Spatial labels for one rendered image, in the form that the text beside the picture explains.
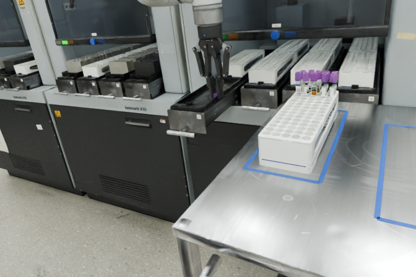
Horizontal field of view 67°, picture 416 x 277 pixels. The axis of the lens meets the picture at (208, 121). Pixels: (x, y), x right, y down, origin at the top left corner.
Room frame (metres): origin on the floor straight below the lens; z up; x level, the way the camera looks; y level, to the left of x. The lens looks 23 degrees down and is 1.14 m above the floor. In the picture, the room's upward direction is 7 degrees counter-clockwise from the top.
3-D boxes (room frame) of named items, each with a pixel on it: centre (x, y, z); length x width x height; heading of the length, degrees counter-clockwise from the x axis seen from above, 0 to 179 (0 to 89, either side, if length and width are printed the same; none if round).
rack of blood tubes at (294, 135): (0.63, -0.21, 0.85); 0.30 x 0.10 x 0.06; 148
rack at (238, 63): (1.34, -0.18, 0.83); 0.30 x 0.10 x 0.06; 150
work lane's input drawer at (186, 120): (1.18, -0.09, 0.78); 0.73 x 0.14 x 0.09; 150
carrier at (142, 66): (1.39, 0.25, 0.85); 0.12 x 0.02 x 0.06; 60
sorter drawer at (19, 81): (2.03, 0.88, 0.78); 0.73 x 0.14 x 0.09; 150
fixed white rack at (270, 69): (1.20, -0.28, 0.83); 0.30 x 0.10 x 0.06; 150
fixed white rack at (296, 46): (1.48, -0.44, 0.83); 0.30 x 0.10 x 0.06; 150
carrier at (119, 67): (1.47, 0.38, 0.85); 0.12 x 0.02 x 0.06; 61
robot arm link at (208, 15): (1.00, -0.04, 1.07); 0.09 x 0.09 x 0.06
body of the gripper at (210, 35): (1.00, -0.04, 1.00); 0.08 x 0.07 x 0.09; 60
